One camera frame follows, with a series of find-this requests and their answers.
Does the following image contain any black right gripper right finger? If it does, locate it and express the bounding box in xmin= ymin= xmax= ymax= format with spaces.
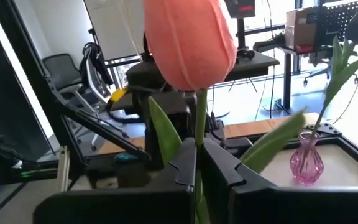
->
xmin=200 ymin=138 xmax=358 ymax=224

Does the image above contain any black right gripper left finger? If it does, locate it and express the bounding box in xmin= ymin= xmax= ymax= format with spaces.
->
xmin=32 ymin=136 xmax=198 ymax=224

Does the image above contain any pink artificial tulip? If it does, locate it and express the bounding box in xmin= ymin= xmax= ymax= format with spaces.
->
xmin=303 ymin=34 xmax=358 ymax=141
xmin=144 ymin=0 xmax=307 ymax=224

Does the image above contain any purple glass vase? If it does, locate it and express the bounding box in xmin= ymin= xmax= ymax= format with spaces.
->
xmin=290 ymin=130 xmax=324 ymax=186

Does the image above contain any dark grey desk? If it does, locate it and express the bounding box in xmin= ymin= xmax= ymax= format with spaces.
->
xmin=126 ymin=51 xmax=281 ymax=91

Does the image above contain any whiteboard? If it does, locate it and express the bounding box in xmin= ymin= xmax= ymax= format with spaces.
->
xmin=84 ymin=0 xmax=145 ymax=62

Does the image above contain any black far desk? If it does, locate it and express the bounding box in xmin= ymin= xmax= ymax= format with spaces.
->
xmin=253 ymin=40 xmax=334 ymax=111

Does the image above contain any black monitor with red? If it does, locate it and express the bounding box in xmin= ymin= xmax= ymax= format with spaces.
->
xmin=224 ymin=0 xmax=257 ymax=60

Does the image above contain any silver aluminium extrusion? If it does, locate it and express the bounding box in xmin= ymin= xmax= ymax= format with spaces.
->
xmin=56 ymin=145 xmax=71 ymax=194

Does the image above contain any grey mesh office chair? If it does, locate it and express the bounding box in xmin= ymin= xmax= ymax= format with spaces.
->
xmin=42 ymin=53 xmax=88 ymax=100

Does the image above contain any brown cardboard box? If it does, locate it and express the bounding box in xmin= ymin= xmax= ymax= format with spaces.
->
xmin=284 ymin=7 xmax=319 ymax=52

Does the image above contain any black perforated panel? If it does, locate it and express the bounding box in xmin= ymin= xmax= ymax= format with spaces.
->
xmin=317 ymin=0 xmax=358 ymax=47

